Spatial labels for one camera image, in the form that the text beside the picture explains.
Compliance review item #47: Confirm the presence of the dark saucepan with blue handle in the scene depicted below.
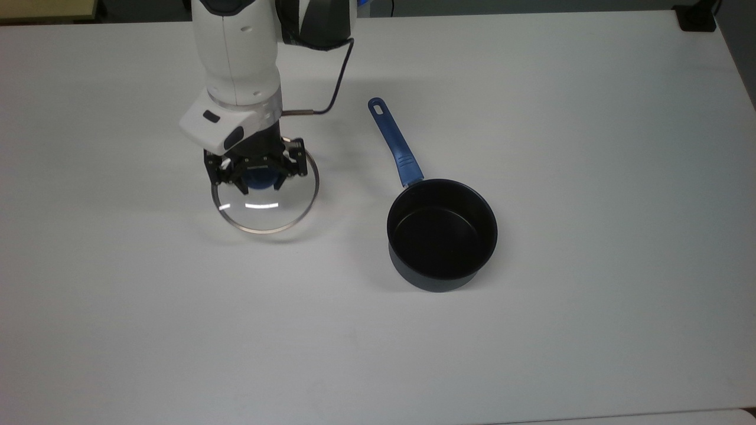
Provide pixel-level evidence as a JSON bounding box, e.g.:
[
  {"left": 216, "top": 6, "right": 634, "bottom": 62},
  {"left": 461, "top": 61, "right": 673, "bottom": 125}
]
[{"left": 367, "top": 97, "right": 498, "bottom": 293}]

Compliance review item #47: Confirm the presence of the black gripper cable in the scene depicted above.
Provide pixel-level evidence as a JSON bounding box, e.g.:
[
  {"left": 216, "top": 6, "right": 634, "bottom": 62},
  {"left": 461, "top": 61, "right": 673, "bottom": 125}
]
[{"left": 280, "top": 37, "right": 356, "bottom": 116}]

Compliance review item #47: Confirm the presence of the yellow wooden board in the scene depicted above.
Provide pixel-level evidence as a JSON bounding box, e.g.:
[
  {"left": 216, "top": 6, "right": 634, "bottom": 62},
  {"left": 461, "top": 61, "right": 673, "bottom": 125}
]
[{"left": 0, "top": 0, "right": 99, "bottom": 23}]

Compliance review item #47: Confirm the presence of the glass lid with blue knob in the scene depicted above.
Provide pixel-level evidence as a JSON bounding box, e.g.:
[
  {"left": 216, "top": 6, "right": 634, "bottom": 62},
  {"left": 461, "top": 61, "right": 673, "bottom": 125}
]
[{"left": 211, "top": 142, "right": 320, "bottom": 235}]

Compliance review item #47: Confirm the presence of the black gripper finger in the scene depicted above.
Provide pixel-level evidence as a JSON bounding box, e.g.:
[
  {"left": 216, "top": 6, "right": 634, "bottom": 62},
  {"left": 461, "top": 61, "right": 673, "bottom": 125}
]
[
  {"left": 204, "top": 149, "right": 249, "bottom": 197},
  {"left": 273, "top": 138, "right": 309, "bottom": 191}
]

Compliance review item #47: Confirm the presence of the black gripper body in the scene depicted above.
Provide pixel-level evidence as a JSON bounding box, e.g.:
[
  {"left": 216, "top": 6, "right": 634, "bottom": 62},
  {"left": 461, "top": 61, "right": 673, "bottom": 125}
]
[{"left": 227, "top": 121, "right": 292, "bottom": 172}]

